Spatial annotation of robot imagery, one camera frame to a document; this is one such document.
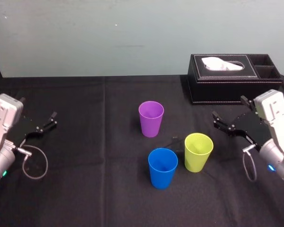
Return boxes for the gripper thin grey cable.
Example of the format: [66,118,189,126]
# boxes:
[16,145,49,181]
[241,144,258,183]

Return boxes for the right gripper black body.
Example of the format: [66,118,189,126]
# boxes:
[229,110,272,152]

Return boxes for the black table cloth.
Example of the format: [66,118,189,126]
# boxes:
[0,74,284,227]

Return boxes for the right gripper thin grey cable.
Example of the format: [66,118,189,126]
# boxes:
[241,144,258,183]

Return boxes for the left gripper thin grey cable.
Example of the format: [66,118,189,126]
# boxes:
[16,145,49,181]

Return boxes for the yellow-green plastic cup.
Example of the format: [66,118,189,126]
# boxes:
[184,132,214,173]

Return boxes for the blue plastic cup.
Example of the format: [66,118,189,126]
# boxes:
[148,148,178,190]

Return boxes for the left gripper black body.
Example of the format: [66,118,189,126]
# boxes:
[5,115,39,148]

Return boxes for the black leather tissue box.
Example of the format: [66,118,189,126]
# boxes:
[187,53,283,106]

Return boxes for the white tissue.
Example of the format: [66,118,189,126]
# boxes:
[201,57,244,72]

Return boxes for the purple plastic cup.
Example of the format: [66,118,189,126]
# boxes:
[138,100,165,138]

